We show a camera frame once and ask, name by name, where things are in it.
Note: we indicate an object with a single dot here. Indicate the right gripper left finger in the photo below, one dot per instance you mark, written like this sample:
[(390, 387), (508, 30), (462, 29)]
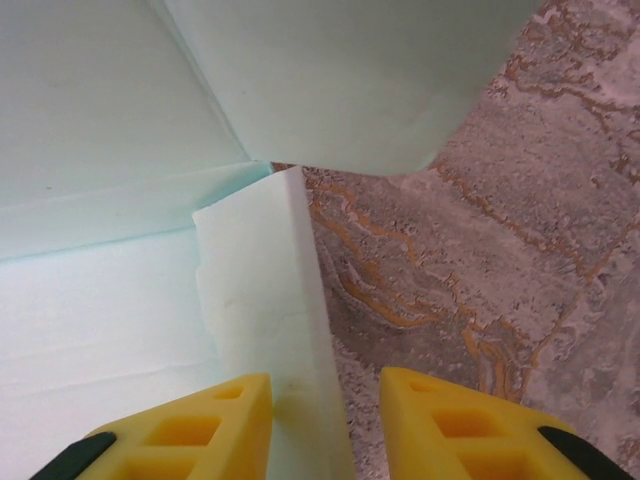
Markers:
[(200, 440)]

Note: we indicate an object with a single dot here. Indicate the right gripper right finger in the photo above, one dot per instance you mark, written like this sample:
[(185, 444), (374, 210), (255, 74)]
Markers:
[(475, 440)]

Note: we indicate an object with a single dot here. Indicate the light blue paper box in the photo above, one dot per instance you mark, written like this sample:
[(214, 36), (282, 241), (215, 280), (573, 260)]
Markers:
[(100, 100)]

